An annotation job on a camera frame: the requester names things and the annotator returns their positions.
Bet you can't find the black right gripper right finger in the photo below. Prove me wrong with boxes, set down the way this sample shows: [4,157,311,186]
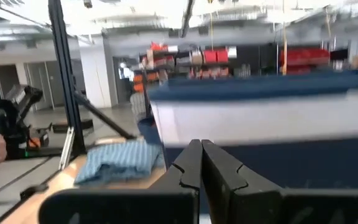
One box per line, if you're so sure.
[201,139,358,224]

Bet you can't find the shelf rack with orange bins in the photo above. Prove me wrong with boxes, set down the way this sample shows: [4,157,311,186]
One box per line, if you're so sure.
[132,52,155,94]

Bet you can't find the large red bin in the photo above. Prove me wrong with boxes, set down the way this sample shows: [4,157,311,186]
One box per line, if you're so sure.
[305,48,331,74]
[280,48,307,75]

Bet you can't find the blue fabric basket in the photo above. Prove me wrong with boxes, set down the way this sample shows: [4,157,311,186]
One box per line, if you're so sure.
[147,70,358,190]

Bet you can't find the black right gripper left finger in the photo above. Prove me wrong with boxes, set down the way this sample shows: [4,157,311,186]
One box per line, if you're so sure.
[38,138,203,224]

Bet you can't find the hanging yellow cord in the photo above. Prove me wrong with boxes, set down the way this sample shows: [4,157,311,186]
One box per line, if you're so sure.
[209,12,214,52]
[282,0,288,76]

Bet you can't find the silver metal bar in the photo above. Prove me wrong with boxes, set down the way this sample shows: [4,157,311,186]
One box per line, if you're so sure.
[58,126,76,171]

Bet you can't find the blue plastic tub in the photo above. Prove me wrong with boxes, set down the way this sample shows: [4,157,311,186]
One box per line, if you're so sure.
[137,116,165,146]

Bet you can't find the long ceiling light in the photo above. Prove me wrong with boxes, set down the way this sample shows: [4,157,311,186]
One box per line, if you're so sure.
[180,0,196,39]

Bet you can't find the small red bin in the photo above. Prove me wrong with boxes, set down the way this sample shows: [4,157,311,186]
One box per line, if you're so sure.
[203,49,218,64]
[216,49,229,64]

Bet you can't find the blue patterned folded cloth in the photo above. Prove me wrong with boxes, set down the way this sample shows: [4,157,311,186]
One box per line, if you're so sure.
[74,139,167,187]

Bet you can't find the black table clamp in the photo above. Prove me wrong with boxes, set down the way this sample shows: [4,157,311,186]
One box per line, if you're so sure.
[19,183,49,202]

